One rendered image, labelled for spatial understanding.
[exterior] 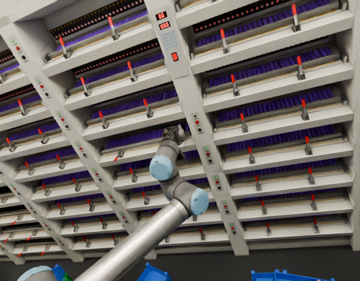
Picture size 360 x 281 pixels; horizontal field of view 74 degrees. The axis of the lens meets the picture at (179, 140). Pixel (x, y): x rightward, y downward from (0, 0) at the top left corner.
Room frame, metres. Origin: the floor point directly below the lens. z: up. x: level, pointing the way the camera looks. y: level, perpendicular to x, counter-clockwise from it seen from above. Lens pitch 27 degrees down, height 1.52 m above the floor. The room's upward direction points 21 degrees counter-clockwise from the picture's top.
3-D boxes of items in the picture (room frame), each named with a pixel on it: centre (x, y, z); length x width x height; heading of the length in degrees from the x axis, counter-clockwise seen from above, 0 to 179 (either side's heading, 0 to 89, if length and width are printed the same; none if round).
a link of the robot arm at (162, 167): (0.83, 0.09, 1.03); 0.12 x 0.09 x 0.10; 159
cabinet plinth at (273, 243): (1.29, 0.17, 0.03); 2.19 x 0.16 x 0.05; 69
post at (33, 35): (1.39, 0.51, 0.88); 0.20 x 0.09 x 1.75; 159
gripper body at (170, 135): (0.99, 0.03, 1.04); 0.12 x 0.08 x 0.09; 159
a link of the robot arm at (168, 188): (0.81, 0.09, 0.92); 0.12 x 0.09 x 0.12; 29
